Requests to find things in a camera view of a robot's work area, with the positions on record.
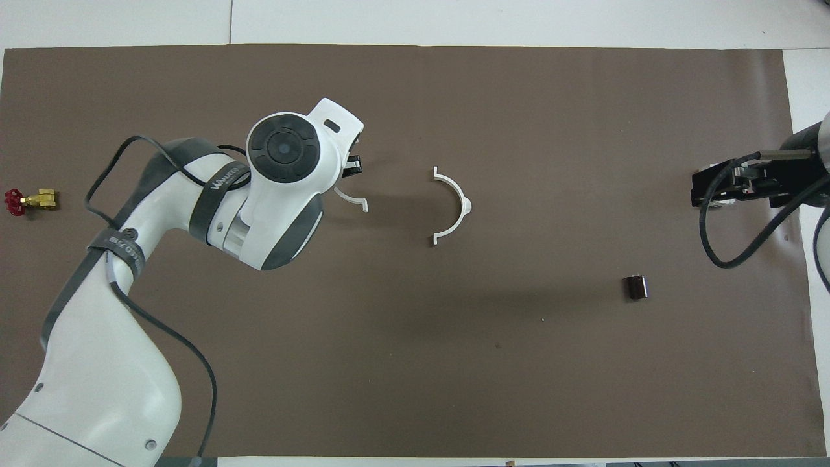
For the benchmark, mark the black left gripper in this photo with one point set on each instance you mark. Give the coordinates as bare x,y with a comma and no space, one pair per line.
353,165

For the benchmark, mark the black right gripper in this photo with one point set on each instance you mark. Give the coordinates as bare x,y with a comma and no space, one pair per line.
746,181

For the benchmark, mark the white half pipe clamp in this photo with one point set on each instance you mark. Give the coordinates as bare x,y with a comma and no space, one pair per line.
353,201
462,204

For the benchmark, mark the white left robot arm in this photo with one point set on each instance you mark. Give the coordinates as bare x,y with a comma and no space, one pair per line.
117,363

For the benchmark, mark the dark brown small cylinder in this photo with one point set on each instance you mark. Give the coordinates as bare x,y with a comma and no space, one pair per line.
636,287

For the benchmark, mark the brown table mat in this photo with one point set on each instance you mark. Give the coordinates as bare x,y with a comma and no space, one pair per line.
454,337

